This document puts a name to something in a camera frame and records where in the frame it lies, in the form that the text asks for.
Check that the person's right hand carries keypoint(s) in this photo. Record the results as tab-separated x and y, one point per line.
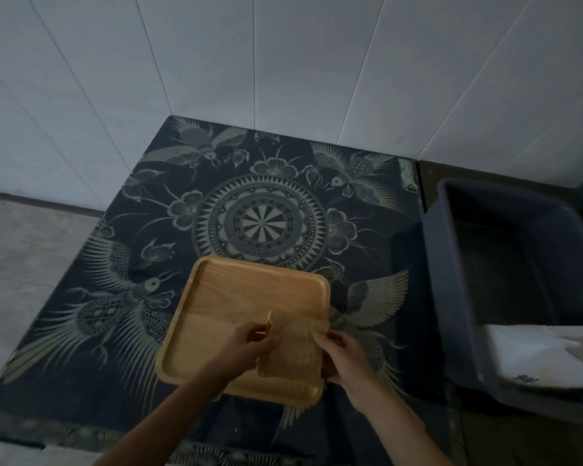
348	361

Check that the person's left hand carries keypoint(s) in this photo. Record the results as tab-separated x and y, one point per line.
243	348

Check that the person's left thumb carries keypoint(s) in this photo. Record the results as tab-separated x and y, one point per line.
267	340

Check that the person's right thumb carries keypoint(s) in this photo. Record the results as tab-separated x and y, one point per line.
323	340

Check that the tan scrubbing cloth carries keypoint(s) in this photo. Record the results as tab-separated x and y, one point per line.
291	345

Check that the person's left forearm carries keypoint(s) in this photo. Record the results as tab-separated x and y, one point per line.
167	422

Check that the person's right forearm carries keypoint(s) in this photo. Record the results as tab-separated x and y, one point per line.
399	427

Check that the square wooden tray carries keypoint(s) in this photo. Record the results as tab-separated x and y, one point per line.
238	325

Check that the dark patterned tablecloth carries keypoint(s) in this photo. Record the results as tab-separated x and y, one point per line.
213	266

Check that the dark grey plastic bin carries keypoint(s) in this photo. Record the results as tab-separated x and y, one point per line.
510	286

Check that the white cloth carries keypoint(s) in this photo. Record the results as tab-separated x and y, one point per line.
544	356

